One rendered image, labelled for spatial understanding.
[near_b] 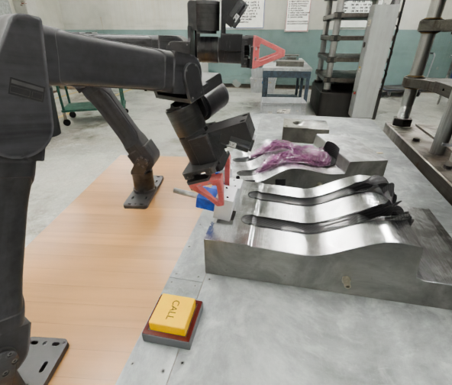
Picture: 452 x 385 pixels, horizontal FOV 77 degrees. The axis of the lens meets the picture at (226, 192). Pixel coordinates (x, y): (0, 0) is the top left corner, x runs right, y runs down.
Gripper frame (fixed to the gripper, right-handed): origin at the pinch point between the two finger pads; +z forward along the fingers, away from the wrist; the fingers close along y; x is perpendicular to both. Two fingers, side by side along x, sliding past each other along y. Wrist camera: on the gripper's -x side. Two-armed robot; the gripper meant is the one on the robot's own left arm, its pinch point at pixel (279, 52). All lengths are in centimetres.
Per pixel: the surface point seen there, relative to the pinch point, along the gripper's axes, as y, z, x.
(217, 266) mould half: -34, -12, 38
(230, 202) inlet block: -28.9, -9.6, 25.4
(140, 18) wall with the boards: 717, -266, -28
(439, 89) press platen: 65, 81, 16
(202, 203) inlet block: -27.6, -15.3, 26.8
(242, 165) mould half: 9.6, -7.3, 34.2
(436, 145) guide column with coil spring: 43, 74, 35
